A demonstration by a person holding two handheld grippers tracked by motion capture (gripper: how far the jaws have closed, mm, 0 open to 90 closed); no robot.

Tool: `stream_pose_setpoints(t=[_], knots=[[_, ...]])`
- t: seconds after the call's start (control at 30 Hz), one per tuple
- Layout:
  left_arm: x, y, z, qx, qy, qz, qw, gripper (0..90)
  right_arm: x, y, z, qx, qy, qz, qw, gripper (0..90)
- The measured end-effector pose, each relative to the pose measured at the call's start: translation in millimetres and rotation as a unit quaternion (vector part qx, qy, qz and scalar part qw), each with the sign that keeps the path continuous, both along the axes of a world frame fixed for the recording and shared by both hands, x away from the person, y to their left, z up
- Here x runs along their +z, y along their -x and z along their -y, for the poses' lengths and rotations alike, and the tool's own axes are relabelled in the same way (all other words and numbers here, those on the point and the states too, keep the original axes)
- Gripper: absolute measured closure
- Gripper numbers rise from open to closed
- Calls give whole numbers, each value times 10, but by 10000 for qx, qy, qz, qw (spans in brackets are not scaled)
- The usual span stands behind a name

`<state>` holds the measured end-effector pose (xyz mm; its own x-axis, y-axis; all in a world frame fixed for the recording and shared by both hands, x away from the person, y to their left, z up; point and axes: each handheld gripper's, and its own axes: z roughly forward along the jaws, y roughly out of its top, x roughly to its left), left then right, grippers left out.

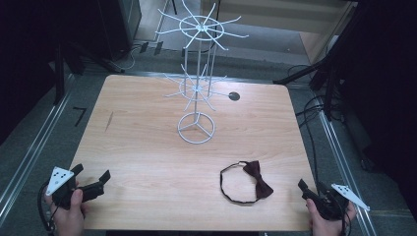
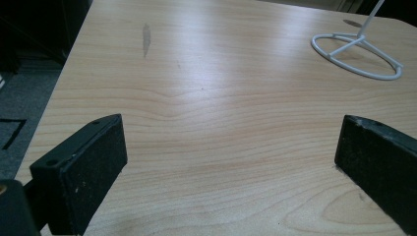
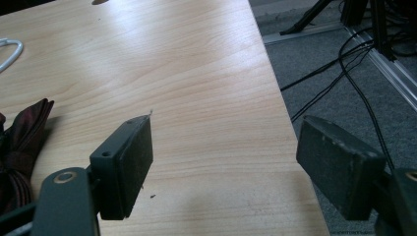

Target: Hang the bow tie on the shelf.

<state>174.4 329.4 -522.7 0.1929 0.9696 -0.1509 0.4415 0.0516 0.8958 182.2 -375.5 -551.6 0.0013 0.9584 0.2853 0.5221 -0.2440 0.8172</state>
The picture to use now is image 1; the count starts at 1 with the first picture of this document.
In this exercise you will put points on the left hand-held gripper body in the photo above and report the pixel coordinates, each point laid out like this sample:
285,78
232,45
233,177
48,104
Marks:
59,179

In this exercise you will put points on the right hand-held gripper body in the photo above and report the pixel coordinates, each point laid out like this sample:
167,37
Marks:
329,206

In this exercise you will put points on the dark red bow tie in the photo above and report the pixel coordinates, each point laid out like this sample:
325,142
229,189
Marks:
259,184

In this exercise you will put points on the person's right hand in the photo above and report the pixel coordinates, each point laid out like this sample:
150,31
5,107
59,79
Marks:
327,227

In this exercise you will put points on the person's left hand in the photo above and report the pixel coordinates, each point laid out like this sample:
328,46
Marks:
70,219

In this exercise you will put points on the black stand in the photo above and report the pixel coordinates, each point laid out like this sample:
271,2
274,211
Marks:
328,98
59,75

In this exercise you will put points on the dark round table grommet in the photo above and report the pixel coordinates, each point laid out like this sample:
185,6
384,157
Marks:
234,96

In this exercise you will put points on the small black block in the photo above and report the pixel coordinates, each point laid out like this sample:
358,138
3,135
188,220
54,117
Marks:
144,47
158,47

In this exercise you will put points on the dark cabinet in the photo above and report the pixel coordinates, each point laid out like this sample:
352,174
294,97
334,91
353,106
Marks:
118,26

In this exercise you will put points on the aluminium floor rail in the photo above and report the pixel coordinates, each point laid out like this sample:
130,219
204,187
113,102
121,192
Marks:
31,154
343,164

